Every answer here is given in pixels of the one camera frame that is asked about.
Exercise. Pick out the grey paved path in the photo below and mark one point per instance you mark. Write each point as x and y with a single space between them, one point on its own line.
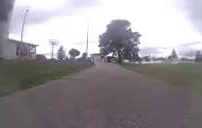
105 100

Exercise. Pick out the tall thin pole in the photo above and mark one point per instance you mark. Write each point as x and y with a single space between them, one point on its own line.
87 40

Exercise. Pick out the street lamp pole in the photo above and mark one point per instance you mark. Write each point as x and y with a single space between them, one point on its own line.
22 26

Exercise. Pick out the large dark tree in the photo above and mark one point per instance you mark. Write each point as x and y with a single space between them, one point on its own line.
119 36

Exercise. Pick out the pale building with flat roof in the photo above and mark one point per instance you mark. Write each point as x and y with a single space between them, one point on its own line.
12 50

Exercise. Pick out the open grass field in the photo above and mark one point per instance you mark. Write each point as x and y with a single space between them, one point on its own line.
175 71

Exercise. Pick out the distant pointed tree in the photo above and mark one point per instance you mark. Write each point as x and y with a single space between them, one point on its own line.
173 55

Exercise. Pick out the floodlight mast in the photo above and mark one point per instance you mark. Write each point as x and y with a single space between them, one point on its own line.
53 42

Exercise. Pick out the small pale building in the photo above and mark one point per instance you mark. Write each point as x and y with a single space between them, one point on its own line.
96 58

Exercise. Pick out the small distant tree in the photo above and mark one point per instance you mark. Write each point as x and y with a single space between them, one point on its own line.
74 52
61 53

